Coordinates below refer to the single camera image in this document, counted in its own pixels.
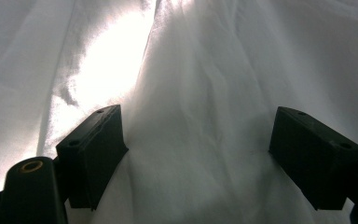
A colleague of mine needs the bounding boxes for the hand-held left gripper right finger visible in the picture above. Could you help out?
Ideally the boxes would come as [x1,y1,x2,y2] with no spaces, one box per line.
[268,105,358,211]

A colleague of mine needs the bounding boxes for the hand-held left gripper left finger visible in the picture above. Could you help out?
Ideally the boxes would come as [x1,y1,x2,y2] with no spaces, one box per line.
[55,104,130,211]

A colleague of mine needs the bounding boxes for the white dress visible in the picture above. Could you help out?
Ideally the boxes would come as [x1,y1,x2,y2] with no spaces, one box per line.
[0,0,358,224]

